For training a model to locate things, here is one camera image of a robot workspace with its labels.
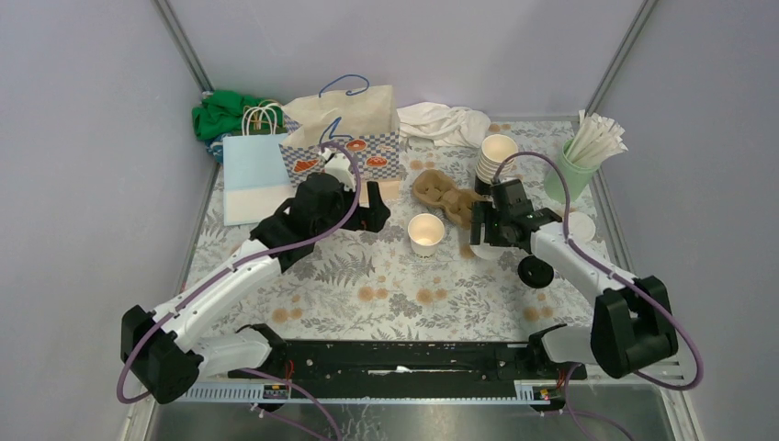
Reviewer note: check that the green straw holder cup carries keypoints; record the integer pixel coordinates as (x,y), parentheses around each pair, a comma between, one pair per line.
(577,178)

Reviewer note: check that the stack of black paper cups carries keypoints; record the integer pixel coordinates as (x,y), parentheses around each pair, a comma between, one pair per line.
(494,150)

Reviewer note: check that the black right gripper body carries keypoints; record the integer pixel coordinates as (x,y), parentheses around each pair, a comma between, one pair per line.
(484,212)

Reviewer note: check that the light blue paper bag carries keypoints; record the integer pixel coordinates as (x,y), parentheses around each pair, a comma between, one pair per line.
(255,177)

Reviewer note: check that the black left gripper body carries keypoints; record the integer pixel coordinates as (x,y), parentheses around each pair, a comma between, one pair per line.
(362,217)

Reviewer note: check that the blue checkered paper bag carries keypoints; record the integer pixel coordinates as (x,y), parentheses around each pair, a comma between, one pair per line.
(362,120)

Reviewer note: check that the stack of brown cup carriers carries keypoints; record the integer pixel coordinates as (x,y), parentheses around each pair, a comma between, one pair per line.
(436,190)

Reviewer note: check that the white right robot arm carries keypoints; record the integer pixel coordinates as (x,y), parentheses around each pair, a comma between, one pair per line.
(630,329)

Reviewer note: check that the black coffee lid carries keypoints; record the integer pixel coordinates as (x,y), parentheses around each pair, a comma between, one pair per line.
(534,272)

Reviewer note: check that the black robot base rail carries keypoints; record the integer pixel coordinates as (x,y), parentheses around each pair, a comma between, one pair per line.
(351,369)

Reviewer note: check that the white coffee lid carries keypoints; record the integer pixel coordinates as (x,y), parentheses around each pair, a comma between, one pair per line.
(487,252)

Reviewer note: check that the white paper coffee cup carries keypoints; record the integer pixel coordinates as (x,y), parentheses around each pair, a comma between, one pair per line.
(426,231)

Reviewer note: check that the green cloth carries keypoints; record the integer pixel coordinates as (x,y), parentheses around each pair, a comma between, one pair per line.
(222,112)

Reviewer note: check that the white cloth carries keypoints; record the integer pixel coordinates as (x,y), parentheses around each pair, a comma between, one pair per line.
(445,126)

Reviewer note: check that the stack of white lids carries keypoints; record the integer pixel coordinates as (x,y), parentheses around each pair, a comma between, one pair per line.
(582,227)

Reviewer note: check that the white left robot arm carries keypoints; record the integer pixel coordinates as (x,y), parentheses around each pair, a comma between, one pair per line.
(165,348)

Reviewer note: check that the bundle of white wrapped straws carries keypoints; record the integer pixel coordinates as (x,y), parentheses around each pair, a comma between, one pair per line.
(597,139)

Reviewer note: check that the floral tablecloth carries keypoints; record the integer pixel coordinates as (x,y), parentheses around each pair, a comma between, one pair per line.
(363,285)

